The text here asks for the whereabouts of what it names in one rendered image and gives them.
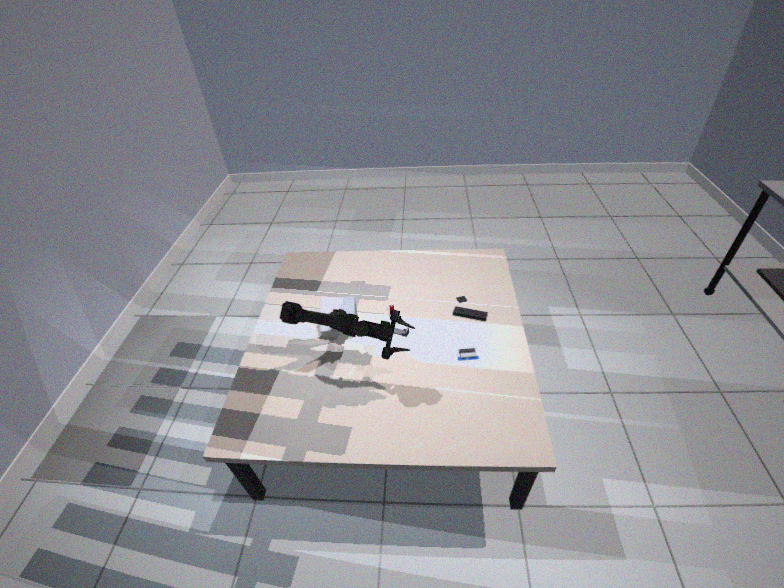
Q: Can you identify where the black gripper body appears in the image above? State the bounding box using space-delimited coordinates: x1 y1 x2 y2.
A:
371 310 400 360

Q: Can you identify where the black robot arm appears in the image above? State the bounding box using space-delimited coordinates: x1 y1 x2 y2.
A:
280 301 392 342

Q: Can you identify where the black rectangular bar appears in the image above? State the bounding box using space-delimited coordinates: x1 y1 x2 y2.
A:
453 306 488 321

